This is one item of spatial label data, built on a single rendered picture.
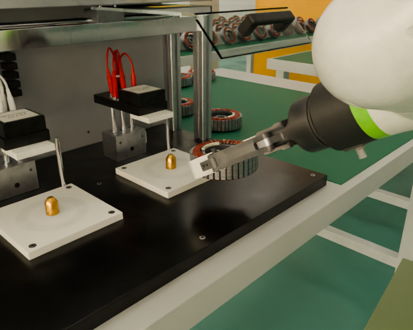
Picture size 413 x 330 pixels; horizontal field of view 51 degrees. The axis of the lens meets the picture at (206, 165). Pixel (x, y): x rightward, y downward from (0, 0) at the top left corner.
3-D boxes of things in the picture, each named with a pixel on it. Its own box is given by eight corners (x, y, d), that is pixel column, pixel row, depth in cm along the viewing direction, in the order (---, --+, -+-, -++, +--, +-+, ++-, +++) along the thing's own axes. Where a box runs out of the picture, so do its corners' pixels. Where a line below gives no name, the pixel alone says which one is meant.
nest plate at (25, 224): (123, 219, 66) (122, 211, 66) (29, 260, 56) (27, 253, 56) (72, 188, 76) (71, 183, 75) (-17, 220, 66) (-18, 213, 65)
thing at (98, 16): (124, 27, 84) (123, 4, 82) (98, 29, 80) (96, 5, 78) (111, 25, 86) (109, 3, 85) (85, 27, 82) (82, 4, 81)
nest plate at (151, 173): (227, 172, 83) (227, 166, 82) (168, 198, 73) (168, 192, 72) (174, 152, 92) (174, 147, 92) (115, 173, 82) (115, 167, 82)
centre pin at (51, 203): (61, 212, 66) (59, 196, 65) (50, 217, 64) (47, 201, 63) (55, 208, 67) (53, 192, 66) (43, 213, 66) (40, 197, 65)
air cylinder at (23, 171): (40, 188, 76) (35, 159, 74) (-3, 202, 71) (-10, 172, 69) (26, 179, 79) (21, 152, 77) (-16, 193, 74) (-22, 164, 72)
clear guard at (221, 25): (311, 43, 77) (314, 8, 75) (222, 59, 61) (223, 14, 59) (185, 30, 98) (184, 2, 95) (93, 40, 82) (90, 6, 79)
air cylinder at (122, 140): (147, 152, 92) (145, 128, 90) (118, 162, 87) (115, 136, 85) (132, 146, 96) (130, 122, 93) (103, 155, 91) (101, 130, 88)
